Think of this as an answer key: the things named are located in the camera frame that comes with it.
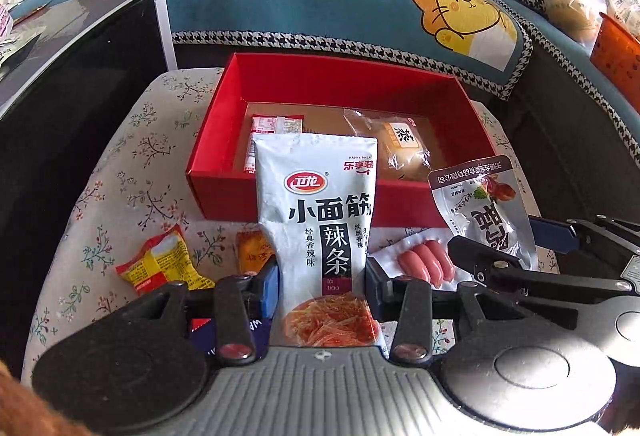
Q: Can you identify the red white snack packet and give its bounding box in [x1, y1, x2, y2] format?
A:
[243, 115, 304, 174]

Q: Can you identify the clear wrapped brown bun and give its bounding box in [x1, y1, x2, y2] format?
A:
[343, 109, 434, 183]

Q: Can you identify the yellow red snack packet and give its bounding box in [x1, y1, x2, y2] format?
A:
[116, 225, 215, 295]

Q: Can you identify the white red plastic bag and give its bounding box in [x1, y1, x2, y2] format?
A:
[0, 4, 15, 56]

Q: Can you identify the red cardboard box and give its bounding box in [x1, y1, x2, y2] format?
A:
[186, 53, 495, 223]

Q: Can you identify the orange plastic basket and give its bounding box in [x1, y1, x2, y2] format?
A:
[590, 13, 640, 111]

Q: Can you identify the black glass coffee table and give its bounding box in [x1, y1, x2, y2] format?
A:
[1, 0, 176, 374]

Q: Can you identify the pink sausage vacuum pack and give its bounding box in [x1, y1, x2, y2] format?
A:
[371, 238, 473, 291]

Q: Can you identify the white spicy gluten strip packet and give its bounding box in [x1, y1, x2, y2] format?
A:
[255, 133, 386, 348]

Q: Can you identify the orange small snack packet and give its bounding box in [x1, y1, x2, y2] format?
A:
[235, 230, 274, 275]

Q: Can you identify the teal lion sofa cover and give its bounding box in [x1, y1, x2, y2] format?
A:
[13, 0, 639, 155]

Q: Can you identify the purple wafer biscuit packet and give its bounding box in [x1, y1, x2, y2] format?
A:
[189, 318, 272, 358]

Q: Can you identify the floral tablecloth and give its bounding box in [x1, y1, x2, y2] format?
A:
[20, 67, 561, 384]

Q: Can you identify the grey chicken snack packet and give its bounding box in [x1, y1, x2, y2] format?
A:
[428, 155, 538, 271]

